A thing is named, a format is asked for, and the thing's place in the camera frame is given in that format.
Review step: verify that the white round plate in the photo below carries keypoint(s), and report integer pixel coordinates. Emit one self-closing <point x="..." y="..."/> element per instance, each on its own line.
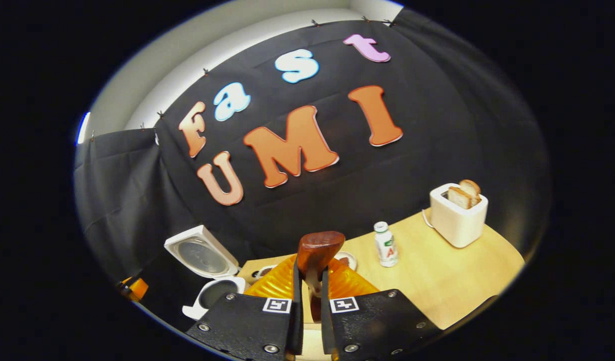
<point x="351" y="260"/>

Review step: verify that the white toaster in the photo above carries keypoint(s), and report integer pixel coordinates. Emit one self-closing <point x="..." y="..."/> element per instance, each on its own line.
<point x="455" y="225"/>

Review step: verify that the black backdrop cloth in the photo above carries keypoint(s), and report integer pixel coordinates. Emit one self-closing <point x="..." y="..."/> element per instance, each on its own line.
<point x="412" y="125"/>

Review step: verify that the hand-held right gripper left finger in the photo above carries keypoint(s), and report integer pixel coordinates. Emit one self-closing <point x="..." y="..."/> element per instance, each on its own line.
<point x="294" y="311"/>

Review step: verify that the white rice cooker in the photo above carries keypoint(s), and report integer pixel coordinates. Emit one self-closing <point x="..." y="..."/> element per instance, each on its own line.
<point x="202" y="255"/>

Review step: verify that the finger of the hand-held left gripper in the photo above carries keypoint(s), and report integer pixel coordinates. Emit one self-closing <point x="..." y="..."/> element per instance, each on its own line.
<point x="139" y="288"/>

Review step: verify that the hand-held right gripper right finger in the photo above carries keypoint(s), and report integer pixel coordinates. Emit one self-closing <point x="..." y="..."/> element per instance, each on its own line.
<point x="326" y="321"/>

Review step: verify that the small white sauce dish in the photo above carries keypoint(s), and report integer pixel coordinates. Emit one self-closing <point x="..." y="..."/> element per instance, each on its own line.
<point x="263" y="272"/>

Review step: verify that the white drink bottle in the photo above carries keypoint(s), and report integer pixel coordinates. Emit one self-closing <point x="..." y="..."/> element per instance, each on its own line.
<point x="386" y="248"/>

